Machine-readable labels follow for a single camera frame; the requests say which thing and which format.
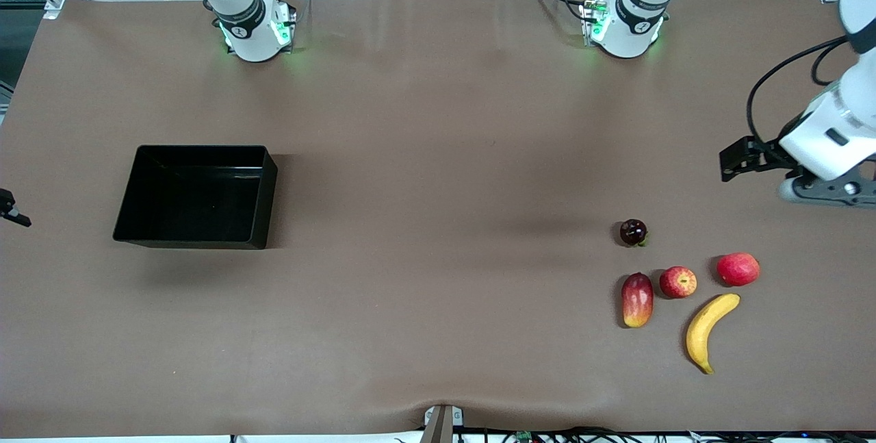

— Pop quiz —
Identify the small red speckled apple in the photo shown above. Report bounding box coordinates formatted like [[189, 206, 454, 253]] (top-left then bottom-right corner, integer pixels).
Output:
[[659, 266, 698, 299]]

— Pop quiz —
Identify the yellow banana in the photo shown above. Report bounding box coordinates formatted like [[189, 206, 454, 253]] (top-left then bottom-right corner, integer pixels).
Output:
[[686, 294, 741, 375]]

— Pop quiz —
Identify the black plastic box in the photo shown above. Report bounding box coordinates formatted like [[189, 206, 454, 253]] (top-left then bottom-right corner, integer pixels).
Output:
[[113, 145, 279, 250]]

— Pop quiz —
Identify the round red peach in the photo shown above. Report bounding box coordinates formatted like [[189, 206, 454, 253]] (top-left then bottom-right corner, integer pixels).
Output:
[[717, 253, 761, 287]]

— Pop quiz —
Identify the red yellow mango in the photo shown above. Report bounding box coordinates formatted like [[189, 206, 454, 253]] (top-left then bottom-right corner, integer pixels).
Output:
[[621, 273, 654, 329]]

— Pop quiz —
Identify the brown table mat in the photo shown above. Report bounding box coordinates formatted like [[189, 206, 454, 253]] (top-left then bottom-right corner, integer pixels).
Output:
[[0, 0, 876, 438]]

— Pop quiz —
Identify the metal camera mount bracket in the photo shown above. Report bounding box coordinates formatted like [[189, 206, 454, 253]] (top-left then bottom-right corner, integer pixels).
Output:
[[422, 405, 464, 443]]

